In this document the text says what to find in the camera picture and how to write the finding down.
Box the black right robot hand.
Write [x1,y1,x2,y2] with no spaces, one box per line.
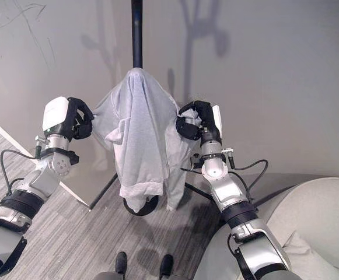
[175,100,223,140]

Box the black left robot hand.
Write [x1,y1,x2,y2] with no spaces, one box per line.
[41,96,95,139]

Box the light grey sweatshirt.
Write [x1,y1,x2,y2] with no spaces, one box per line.
[92,67,201,214]

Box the black clothes rack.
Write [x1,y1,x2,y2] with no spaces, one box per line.
[89,0,216,217]

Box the grey garment on sofa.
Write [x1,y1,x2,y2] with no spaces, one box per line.
[282,230,333,267]

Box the dark right robot foot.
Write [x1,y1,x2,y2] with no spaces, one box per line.
[159,254,174,277]

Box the dark robot foot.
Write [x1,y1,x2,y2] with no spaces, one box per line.
[115,251,128,275]
[159,254,174,277]

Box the dark left robot foot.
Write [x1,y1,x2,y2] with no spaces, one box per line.
[115,251,128,275]

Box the silver right robot leg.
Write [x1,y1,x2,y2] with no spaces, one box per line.
[157,274,191,280]

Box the silver robot leg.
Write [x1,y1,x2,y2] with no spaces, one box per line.
[90,271,126,280]
[157,274,191,280]

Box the silver left robot leg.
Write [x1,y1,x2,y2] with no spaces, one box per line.
[90,271,126,280]

